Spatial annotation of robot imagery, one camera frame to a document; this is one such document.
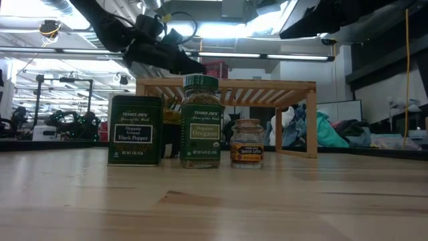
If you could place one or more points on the black overhead light bar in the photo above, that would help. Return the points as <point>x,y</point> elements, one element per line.
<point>264,55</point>

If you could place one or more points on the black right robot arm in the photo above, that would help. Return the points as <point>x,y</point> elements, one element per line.
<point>317,16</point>

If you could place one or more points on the dark green black pepper tin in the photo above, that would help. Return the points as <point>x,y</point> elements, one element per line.
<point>133,134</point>

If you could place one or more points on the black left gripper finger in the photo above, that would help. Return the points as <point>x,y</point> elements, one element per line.
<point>189,67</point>

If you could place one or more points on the wooden slatted shelf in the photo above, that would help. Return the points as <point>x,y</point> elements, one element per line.
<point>250,84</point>

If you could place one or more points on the small white box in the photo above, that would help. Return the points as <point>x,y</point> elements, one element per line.
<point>45,133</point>

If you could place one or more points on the cork-top saffron glass jar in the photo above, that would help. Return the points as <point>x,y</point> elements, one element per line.
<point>246,150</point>

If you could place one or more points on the white pillar with round base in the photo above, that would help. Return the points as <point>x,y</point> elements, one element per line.
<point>6,97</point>

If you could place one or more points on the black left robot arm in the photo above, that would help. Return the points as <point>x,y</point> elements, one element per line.
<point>103,23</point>

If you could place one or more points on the green-lid oregano jar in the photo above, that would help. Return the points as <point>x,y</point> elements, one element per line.
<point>201,134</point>

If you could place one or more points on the pile of clothes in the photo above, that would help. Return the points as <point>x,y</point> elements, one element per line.
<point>327,134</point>

